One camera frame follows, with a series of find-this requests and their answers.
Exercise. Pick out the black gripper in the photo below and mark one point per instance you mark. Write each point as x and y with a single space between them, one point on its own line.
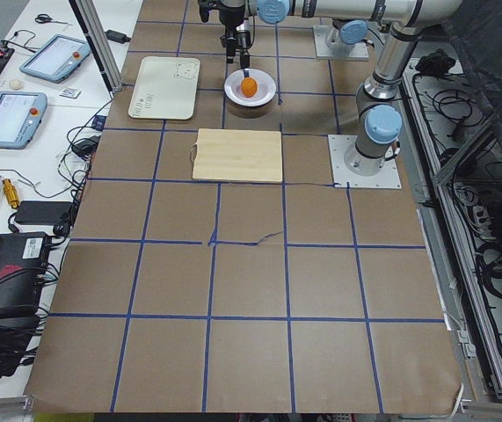
230 18

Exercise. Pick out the orange fruit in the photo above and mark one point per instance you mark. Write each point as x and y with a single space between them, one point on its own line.
249 87

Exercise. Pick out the white round plate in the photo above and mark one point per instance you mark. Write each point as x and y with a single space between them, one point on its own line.
266 87

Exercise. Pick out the cream bear tray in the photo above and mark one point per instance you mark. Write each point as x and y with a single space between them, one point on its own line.
165 89

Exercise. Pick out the bamboo cutting board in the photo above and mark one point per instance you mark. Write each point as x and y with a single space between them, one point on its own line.
238 156

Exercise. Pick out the upper blue teach pendant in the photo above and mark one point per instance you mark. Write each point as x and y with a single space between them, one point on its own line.
57 59

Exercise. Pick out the blue teach pendant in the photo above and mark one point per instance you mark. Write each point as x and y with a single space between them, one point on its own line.
20 116
57 59

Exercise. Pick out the black scissors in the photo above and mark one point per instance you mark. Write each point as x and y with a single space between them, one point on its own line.
43 18

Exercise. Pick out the small beige ball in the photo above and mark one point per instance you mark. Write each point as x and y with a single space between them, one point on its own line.
16 84

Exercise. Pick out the lower blue teach pendant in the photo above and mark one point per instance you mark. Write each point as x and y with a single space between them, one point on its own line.
20 116

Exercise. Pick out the black power brick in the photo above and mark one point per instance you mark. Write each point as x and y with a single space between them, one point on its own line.
33 212

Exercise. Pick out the brown paper table mat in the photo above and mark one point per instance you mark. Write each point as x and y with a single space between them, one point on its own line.
196 295

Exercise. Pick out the gold metal cylinder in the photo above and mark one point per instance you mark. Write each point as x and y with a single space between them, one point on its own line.
11 194

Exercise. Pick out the black red computer box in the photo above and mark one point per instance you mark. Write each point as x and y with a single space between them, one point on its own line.
23 260

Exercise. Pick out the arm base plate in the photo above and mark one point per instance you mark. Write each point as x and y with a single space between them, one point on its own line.
358 53
352 170

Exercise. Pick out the aluminium frame post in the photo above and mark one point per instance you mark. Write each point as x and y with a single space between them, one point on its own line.
92 29

